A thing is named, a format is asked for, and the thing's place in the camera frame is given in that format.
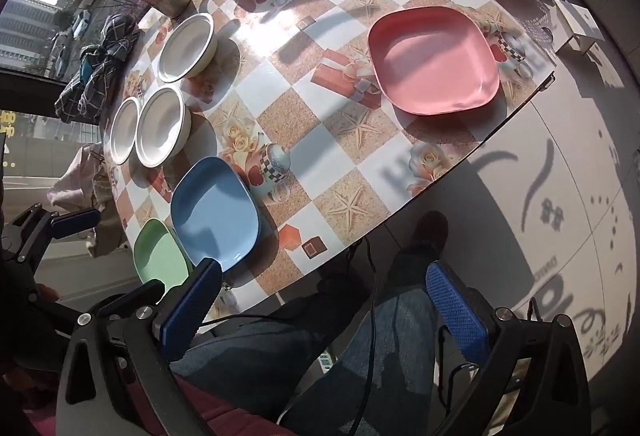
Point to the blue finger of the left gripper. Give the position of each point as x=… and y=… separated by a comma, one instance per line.
x=74, y=223

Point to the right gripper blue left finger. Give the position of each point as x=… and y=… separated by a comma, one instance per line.
x=183, y=309

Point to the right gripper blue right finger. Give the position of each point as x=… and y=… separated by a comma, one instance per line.
x=460, y=310

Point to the green square plate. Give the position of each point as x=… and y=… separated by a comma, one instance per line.
x=157, y=256

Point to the white foam bowl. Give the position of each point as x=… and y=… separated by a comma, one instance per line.
x=123, y=130
x=188, y=49
x=164, y=126

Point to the blue square plate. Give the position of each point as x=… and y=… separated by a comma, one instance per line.
x=213, y=214

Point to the pink square plate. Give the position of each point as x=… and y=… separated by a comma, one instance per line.
x=432, y=60

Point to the pink towel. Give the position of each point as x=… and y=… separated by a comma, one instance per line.
x=85, y=184

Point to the person leg in jeans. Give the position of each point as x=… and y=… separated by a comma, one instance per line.
x=243, y=383

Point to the dark plaid cloth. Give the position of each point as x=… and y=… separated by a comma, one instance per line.
x=85, y=95

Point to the patterned vinyl tablecloth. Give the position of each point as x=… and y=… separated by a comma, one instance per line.
x=290, y=101

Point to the small white box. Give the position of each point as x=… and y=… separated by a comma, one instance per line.
x=571, y=23

